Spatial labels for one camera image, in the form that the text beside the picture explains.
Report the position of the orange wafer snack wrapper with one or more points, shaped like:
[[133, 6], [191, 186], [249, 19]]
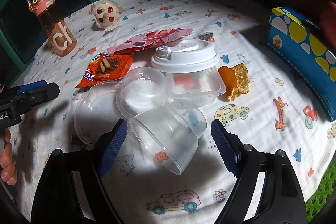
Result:
[[105, 67]]

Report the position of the clear dome lid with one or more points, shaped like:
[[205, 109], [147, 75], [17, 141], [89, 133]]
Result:
[[141, 89]]

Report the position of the pink snack wrapper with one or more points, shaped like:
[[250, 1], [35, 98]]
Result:
[[149, 40]]

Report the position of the cream strawberry plush toy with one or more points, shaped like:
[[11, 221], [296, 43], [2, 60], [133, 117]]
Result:
[[106, 13]]

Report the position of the clear square plastic container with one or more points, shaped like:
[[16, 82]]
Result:
[[201, 88]]

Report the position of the orange transparent water bottle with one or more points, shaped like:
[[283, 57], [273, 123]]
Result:
[[54, 25]]

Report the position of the clear plastic cup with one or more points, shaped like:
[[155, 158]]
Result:
[[170, 133]]

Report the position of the left hand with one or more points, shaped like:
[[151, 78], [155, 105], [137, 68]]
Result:
[[8, 172]]

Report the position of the blue yellow-dotted tissue box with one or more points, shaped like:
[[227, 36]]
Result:
[[291, 37]]

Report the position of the green plastic mesh basket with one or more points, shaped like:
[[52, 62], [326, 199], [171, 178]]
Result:
[[326, 188]]

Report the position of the orange gold foil wrapper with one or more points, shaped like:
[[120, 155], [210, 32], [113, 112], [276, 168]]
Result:
[[236, 80]]

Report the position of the clear round lid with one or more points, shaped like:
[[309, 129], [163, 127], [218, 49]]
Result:
[[97, 111]]

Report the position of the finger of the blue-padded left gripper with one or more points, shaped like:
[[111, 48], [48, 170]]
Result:
[[31, 86], [40, 95]]

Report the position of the white coffee cup lid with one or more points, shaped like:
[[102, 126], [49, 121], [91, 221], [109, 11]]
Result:
[[185, 56]]

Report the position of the white cartoon-print blanket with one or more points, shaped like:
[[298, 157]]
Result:
[[279, 112]]

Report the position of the red apple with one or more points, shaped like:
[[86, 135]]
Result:
[[327, 22]]

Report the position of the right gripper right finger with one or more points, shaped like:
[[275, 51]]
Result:
[[281, 198]]

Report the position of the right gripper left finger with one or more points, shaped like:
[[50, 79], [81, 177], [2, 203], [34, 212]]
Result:
[[56, 199]]

